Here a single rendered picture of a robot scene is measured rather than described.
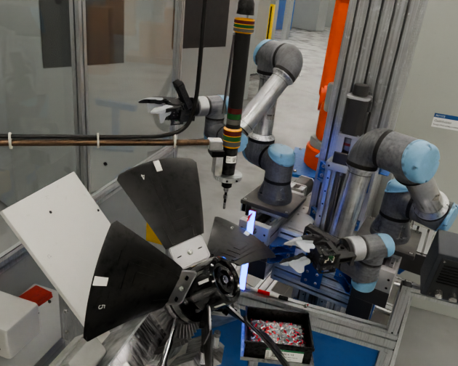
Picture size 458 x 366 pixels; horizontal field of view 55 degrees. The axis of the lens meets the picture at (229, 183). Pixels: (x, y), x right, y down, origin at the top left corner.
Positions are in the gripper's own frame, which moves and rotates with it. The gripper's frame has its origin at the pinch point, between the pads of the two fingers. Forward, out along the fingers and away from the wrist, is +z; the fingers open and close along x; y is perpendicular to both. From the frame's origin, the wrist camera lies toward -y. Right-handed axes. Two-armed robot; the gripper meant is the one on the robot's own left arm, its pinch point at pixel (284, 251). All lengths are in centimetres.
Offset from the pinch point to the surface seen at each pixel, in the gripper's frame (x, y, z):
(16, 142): -36, -2, 67
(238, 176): -27.8, 1.9, 19.4
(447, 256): -5.9, 16.0, -43.5
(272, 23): 41, -525, -229
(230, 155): -32.9, 1.0, 21.9
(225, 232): 1.7, -13.2, 13.7
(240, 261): -0.3, 2.0, 14.5
